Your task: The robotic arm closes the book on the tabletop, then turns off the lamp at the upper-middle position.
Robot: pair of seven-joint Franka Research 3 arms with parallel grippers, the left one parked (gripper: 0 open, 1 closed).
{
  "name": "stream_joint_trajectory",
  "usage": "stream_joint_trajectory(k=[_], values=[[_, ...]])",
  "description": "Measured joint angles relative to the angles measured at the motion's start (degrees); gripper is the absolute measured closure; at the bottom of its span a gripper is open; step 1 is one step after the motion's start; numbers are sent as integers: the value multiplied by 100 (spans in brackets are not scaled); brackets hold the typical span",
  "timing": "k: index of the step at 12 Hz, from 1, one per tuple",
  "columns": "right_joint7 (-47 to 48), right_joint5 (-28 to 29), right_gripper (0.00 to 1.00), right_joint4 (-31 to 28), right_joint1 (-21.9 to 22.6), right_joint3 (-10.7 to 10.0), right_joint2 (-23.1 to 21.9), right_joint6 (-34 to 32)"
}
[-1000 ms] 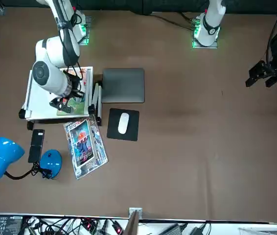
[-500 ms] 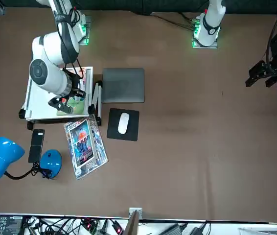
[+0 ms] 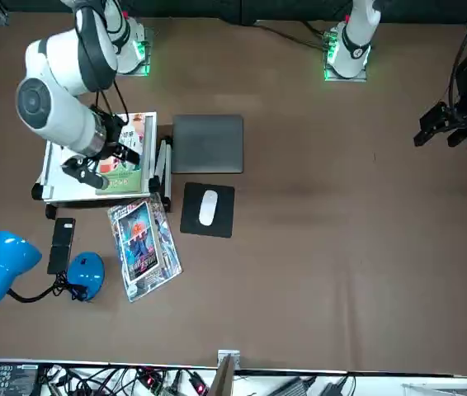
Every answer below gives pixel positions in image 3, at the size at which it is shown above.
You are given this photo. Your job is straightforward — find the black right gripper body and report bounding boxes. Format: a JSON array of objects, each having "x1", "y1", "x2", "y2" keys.
[{"x1": 92, "y1": 112, "x2": 127, "y2": 163}]

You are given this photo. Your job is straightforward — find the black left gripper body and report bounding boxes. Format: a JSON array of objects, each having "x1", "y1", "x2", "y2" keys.
[{"x1": 443, "y1": 54, "x2": 467, "y2": 130}]

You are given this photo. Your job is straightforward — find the green children's picture book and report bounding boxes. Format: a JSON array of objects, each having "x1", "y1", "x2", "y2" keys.
[{"x1": 95, "y1": 111, "x2": 148, "y2": 195}]

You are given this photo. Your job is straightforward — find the blue desk lamp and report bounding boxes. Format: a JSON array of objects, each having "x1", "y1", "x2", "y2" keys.
[{"x1": 0, "y1": 229, "x2": 106, "y2": 305}]

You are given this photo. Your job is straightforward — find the white folding book stand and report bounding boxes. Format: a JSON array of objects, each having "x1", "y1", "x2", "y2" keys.
[{"x1": 31, "y1": 111, "x2": 173, "y2": 220}]

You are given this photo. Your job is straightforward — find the white-bordered comic book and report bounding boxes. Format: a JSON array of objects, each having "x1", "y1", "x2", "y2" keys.
[{"x1": 114, "y1": 201, "x2": 165, "y2": 288}]

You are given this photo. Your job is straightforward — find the black foldable phone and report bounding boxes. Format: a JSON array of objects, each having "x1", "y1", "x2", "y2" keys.
[{"x1": 46, "y1": 217, "x2": 77, "y2": 276}]

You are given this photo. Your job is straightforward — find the grey closed laptop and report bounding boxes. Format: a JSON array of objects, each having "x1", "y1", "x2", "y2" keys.
[{"x1": 170, "y1": 114, "x2": 245, "y2": 174}]

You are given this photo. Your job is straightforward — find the white computer mouse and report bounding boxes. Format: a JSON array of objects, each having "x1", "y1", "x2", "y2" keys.
[{"x1": 198, "y1": 189, "x2": 219, "y2": 227}]

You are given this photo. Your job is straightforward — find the plastic-wrapped comic magazine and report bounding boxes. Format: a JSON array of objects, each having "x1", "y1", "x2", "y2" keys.
[{"x1": 107, "y1": 199, "x2": 184, "y2": 304}]

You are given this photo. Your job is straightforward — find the black mouse pad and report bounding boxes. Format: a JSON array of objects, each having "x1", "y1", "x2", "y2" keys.
[{"x1": 179, "y1": 181, "x2": 236, "y2": 239}]

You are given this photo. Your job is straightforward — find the black power adapter brick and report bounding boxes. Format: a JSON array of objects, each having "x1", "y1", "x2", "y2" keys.
[{"x1": 0, "y1": 362, "x2": 40, "y2": 396}]

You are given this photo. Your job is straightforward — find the white power strip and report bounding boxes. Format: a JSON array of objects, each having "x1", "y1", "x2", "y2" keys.
[{"x1": 132, "y1": 368, "x2": 210, "y2": 396}]

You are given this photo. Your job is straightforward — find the small black power adapter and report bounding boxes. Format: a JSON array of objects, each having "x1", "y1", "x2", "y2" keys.
[{"x1": 319, "y1": 381, "x2": 356, "y2": 396}]

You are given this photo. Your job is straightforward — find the grey power adapter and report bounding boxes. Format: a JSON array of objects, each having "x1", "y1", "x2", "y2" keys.
[{"x1": 266, "y1": 377, "x2": 315, "y2": 396}]

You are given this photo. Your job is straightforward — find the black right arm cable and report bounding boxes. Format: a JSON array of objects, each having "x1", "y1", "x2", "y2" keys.
[{"x1": 92, "y1": 80, "x2": 131, "y2": 127}]

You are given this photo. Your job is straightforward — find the black lamp power cord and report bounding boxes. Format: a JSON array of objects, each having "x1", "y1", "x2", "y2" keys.
[{"x1": 51, "y1": 270, "x2": 88, "y2": 303}]

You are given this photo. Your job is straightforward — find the black base cable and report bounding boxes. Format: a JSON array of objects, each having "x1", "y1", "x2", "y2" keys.
[{"x1": 253, "y1": 19, "x2": 333, "y2": 53}]

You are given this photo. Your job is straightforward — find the metal camera pole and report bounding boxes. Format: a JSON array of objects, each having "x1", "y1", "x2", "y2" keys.
[{"x1": 209, "y1": 349, "x2": 242, "y2": 396}]

